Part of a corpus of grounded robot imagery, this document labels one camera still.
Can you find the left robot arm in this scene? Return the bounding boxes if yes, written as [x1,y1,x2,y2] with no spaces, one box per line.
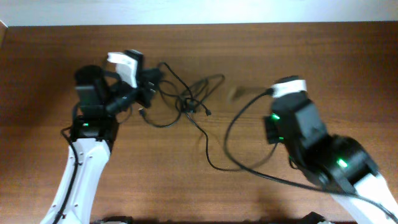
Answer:
[41,50,163,223]

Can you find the right camera black cable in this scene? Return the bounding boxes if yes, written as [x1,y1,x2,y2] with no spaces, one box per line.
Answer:
[223,88,398,223]

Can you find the camera black cable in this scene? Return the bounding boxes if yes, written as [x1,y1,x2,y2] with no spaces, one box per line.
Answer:
[55,102,82,224]
[223,88,398,223]

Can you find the left camera black cable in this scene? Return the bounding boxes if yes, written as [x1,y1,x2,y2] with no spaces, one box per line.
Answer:
[55,102,82,224]

